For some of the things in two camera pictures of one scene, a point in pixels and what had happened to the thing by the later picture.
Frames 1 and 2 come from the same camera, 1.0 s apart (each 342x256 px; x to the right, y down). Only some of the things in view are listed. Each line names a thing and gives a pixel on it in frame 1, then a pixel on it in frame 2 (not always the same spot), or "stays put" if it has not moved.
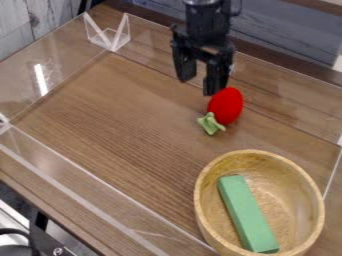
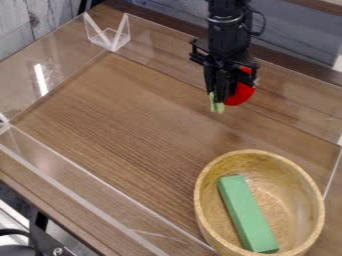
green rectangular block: (241, 200) stays put
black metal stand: (40, 243) stays put
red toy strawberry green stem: (210, 123) -> (241, 95)
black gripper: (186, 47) -> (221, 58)
